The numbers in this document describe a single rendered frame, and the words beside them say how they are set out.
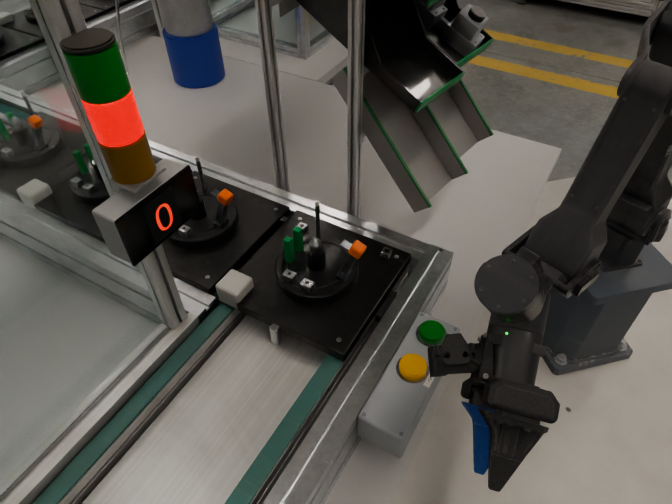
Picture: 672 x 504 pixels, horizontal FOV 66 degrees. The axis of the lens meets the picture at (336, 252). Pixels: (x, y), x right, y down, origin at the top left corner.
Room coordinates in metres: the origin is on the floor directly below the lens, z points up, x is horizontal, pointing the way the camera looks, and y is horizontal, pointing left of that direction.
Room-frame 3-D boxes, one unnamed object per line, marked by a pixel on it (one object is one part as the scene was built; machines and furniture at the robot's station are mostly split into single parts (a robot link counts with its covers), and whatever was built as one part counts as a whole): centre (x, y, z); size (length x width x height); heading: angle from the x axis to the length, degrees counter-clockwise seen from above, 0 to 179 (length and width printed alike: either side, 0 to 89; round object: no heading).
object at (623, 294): (0.54, -0.41, 0.96); 0.15 x 0.15 x 0.20; 13
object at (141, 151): (0.49, 0.23, 1.28); 0.05 x 0.05 x 0.05
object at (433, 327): (0.47, -0.14, 0.96); 0.04 x 0.04 x 0.02
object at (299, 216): (0.59, 0.03, 0.96); 0.24 x 0.24 x 0.02; 59
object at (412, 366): (0.41, -0.11, 0.96); 0.04 x 0.04 x 0.02
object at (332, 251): (0.59, 0.03, 0.98); 0.14 x 0.14 x 0.02
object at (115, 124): (0.49, 0.23, 1.33); 0.05 x 0.05 x 0.05
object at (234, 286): (0.56, 0.17, 0.97); 0.05 x 0.05 x 0.04; 59
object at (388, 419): (0.41, -0.11, 0.93); 0.21 x 0.07 x 0.06; 149
